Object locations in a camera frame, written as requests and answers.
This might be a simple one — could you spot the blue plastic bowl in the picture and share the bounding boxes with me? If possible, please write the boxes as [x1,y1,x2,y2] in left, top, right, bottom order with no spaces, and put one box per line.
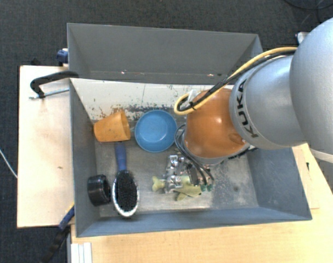
[134,109,179,153]

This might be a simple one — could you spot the pale green toy animal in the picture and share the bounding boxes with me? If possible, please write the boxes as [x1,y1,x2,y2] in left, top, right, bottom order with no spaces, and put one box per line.
[151,175,203,202]

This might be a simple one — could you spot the grey metal bin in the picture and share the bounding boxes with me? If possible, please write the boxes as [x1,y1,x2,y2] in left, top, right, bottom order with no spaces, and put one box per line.
[66,22,313,238]

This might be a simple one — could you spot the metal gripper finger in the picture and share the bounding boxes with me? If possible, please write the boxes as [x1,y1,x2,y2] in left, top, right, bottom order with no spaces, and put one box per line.
[166,155,185,175]
[162,174,185,195]

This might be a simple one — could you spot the orange plastic cup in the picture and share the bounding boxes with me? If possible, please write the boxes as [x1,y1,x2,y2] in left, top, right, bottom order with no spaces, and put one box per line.
[93,110,132,143]

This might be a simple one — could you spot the pale wood board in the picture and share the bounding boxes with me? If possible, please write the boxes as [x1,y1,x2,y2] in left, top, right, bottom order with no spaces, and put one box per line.
[16,65,75,228]

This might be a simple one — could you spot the black round cap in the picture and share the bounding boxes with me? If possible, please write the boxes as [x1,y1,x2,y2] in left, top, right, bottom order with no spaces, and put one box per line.
[87,174,112,207]

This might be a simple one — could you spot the blue-handled black hairbrush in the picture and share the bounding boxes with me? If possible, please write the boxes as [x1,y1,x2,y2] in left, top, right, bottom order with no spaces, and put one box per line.
[111,142,140,218]

